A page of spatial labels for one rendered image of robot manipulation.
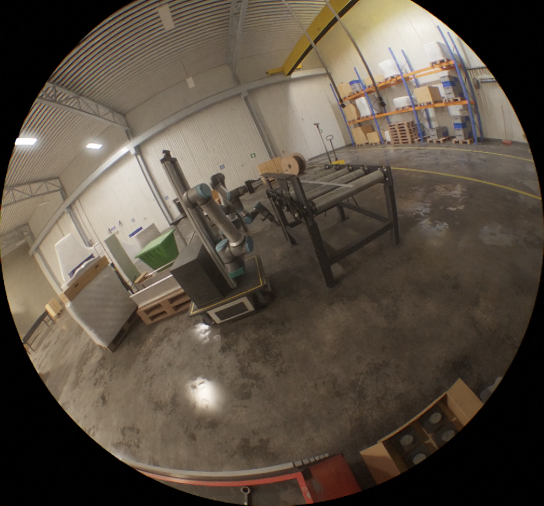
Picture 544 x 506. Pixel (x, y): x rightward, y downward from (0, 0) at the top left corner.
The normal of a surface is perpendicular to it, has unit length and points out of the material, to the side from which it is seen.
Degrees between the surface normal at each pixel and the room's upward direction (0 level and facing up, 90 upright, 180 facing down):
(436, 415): 0
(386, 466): 42
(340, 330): 0
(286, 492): 0
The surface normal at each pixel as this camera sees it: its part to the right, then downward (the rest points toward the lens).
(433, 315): -0.38, -0.84
